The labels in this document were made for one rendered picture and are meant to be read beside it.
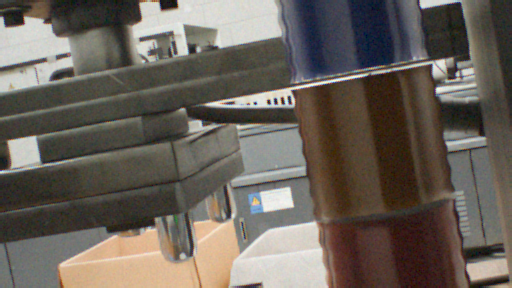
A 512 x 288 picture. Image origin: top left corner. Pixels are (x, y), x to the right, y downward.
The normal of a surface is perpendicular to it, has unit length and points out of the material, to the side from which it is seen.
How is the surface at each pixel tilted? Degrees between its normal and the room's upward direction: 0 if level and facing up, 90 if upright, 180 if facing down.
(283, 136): 90
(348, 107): 104
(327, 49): 76
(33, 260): 90
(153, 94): 90
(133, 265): 88
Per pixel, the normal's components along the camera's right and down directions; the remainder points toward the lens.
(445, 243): 0.57, -0.32
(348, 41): -0.25, -0.15
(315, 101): -0.77, -0.07
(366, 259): -0.48, -0.11
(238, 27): -0.20, 0.08
